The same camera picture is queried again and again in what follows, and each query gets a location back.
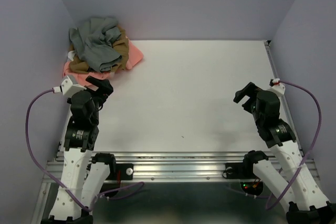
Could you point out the tan brown skirt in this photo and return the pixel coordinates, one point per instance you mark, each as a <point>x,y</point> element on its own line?
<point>121,46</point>

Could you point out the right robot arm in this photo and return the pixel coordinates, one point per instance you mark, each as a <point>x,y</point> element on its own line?
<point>296,190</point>

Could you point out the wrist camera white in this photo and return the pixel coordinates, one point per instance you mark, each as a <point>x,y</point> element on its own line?
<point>68,87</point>
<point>277,87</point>

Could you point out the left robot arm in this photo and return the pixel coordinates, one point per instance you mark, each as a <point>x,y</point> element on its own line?
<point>83,172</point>

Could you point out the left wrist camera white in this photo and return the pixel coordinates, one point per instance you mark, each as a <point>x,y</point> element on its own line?
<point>68,87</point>

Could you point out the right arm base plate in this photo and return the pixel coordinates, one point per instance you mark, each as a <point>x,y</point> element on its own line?
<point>234,171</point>

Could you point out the grey pleated skirt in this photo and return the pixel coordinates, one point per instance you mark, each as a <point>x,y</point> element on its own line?
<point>93,40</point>

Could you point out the aluminium mounting rail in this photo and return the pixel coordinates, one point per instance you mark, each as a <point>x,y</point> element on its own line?
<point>179,167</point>

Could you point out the pink skirt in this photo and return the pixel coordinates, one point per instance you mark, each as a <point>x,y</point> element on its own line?
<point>135,56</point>

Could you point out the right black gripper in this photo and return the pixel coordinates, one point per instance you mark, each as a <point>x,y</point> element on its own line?
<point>251,88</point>

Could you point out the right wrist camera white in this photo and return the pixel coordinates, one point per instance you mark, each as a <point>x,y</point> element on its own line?
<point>277,87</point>

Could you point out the white garment under pile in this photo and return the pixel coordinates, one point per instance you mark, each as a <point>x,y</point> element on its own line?
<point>71,55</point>

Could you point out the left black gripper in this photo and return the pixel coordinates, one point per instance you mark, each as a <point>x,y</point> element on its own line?
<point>105,88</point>

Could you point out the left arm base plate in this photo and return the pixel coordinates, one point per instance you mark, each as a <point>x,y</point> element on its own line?
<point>124,171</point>

